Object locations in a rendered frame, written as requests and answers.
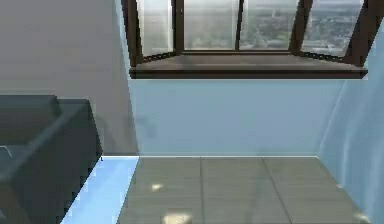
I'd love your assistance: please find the dark brown bay window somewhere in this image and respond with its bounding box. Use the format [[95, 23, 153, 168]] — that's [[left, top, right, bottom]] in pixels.
[[120, 0, 384, 80]]

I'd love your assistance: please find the dark grey sofa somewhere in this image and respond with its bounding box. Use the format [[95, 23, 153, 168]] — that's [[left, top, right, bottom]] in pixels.
[[0, 94, 104, 224]]

